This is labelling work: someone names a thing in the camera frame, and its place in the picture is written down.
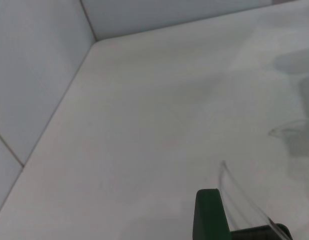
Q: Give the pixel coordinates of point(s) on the clear white glasses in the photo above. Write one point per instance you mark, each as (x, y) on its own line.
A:
(272, 223)

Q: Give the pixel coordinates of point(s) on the green glasses case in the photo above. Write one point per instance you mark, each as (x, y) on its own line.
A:
(209, 215)

